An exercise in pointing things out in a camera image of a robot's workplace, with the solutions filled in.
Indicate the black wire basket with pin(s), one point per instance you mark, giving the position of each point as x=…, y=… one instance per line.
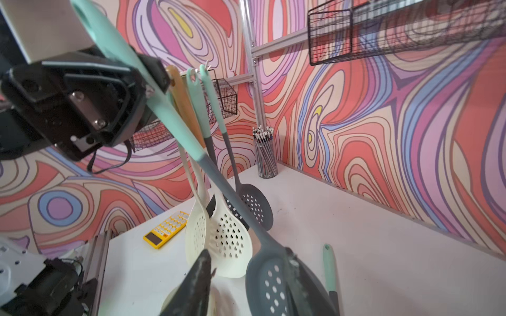
x=347, y=30
x=154, y=131

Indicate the cream skimmer wooden handle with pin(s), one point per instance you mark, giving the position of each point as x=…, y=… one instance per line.
x=228, y=242

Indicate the grey slotted spoon mint handle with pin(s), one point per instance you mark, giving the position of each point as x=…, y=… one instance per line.
x=265, y=285

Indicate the yellow calculator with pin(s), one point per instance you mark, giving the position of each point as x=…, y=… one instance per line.
x=167, y=230

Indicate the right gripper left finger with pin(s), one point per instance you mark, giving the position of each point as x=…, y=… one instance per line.
x=197, y=280

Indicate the black wire basket back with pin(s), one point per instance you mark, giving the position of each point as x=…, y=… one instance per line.
x=347, y=30

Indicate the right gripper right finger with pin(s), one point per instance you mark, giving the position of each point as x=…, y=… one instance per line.
x=307, y=295

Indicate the mint handle utensil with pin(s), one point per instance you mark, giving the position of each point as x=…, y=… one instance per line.
x=330, y=273

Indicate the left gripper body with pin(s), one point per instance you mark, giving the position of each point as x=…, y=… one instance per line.
x=78, y=102

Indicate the black wire basket left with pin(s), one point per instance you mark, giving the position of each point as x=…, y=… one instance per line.
x=154, y=131

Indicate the pen holder cup with pens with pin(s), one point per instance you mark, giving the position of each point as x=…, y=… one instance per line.
x=264, y=142

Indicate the cream skimmer mint handle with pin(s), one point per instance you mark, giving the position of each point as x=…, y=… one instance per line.
x=196, y=231
x=199, y=105

